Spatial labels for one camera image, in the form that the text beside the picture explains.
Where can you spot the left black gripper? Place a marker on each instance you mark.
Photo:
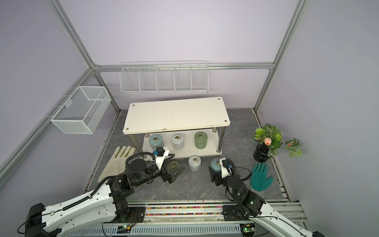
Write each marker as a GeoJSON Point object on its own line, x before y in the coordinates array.
{"type": "Point", "coordinates": [166, 177]}

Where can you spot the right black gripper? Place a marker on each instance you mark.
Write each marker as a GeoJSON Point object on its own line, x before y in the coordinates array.
{"type": "Point", "coordinates": [214, 176]}

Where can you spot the large white tea canister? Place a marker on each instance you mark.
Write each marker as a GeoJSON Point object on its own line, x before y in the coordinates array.
{"type": "Point", "coordinates": [194, 163]}

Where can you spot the large green tea canister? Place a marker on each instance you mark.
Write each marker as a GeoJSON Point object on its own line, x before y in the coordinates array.
{"type": "Point", "coordinates": [173, 167]}

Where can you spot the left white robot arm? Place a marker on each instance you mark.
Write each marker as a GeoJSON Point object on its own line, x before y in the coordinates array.
{"type": "Point", "coordinates": [107, 202]}

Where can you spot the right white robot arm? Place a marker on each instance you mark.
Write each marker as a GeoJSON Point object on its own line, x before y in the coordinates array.
{"type": "Point", "coordinates": [249, 205]}

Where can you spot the small white tea canister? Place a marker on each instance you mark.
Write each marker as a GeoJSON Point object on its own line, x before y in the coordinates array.
{"type": "Point", "coordinates": [177, 141]}

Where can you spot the small blue tea canister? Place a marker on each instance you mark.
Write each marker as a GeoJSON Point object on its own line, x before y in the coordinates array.
{"type": "Point", "coordinates": [156, 141]}

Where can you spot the small green tea canister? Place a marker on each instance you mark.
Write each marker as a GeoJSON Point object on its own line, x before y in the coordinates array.
{"type": "Point", "coordinates": [200, 140]}

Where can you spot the white two-tier shelf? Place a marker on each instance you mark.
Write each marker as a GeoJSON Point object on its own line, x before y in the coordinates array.
{"type": "Point", "coordinates": [185, 117]}

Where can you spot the green rubber glove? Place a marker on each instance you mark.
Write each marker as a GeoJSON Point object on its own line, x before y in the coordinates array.
{"type": "Point", "coordinates": [260, 181]}

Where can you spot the beige work glove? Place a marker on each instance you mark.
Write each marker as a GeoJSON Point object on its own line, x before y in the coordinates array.
{"type": "Point", "coordinates": [116, 164]}

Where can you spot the artificial plant in black pot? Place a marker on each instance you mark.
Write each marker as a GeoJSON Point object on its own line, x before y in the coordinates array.
{"type": "Point", "coordinates": [269, 139]}

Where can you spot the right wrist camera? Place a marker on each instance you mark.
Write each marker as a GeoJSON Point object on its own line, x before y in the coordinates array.
{"type": "Point", "coordinates": [227, 168]}

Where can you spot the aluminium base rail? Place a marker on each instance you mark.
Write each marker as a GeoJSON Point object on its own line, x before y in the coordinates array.
{"type": "Point", "coordinates": [191, 219]}

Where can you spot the long white wire basket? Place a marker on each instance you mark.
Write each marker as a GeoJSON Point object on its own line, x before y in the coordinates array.
{"type": "Point", "coordinates": [164, 77]}

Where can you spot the white mesh wall basket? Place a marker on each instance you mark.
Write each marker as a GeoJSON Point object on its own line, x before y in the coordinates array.
{"type": "Point", "coordinates": [82, 111]}

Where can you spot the aluminium cage frame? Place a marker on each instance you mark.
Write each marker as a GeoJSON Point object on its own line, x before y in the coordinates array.
{"type": "Point", "coordinates": [39, 64]}

